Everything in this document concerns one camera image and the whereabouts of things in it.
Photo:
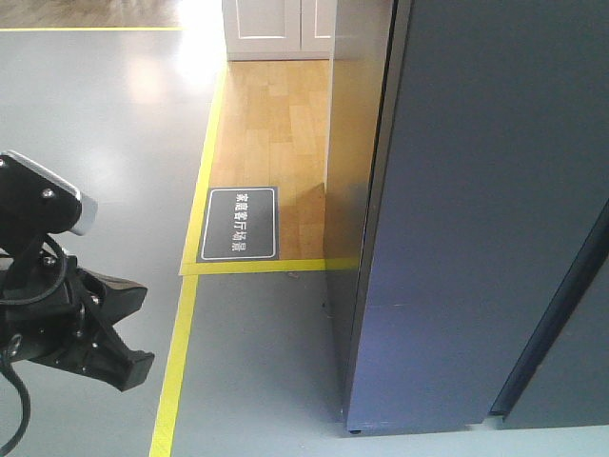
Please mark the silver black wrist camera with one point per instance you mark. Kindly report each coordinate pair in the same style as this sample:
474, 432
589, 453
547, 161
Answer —
36, 201

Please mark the open fridge door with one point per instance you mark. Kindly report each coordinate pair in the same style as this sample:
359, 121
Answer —
497, 170

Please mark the white panelled cabinet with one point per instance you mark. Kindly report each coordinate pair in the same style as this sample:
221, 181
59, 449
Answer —
267, 30

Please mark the dark floor sign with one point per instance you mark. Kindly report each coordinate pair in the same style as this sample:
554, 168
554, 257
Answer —
241, 224

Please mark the dark grey fridge body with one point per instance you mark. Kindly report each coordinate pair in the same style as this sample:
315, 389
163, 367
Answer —
561, 377

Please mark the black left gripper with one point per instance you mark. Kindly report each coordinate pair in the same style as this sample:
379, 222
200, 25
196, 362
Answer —
52, 313

